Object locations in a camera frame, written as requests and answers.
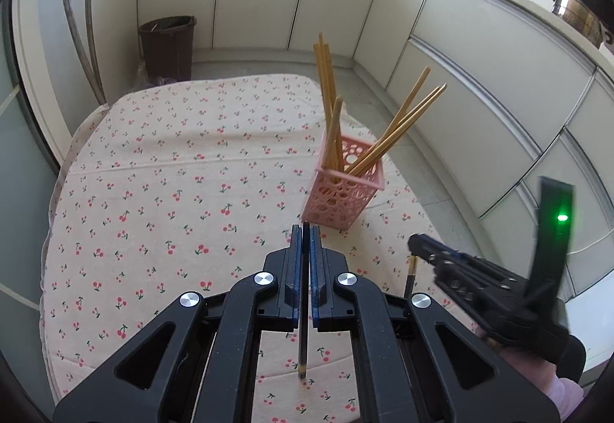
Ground stainless steel pot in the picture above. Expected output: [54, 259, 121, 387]
[548, 0, 614, 48]

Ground white kitchen cabinets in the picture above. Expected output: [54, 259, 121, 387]
[137, 0, 614, 357]

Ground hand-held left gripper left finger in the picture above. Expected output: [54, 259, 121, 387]
[53, 224, 304, 423]

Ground clear plastic bag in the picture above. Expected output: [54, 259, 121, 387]
[133, 63, 174, 87]

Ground cherry print tablecloth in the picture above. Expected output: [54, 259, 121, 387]
[41, 74, 480, 423]

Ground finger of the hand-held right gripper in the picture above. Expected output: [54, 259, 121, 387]
[432, 261, 505, 309]
[408, 234, 520, 286]

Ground bunch of wooden chopsticks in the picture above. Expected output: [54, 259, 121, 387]
[313, 33, 448, 177]

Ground frosted glass sliding door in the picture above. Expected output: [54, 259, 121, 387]
[0, 1, 73, 385]

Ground metal pole with blue grip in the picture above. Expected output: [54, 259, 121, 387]
[54, 0, 100, 104]

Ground brown trash bin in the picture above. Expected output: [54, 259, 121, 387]
[138, 15, 198, 82]

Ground dark-tipped wooden chopstick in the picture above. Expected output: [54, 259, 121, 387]
[404, 257, 418, 300]
[298, 221, 310, 380]

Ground metal pole with black tip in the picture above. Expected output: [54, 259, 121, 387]
[84, 0, 109, 105]

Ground pink perforated utensil holder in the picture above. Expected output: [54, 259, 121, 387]
[300, 132, 386, 230]

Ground person's right forearm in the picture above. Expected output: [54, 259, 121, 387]
[499, 344, 586, 421]

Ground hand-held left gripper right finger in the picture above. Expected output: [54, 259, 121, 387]
[309, 225, 562, 423]

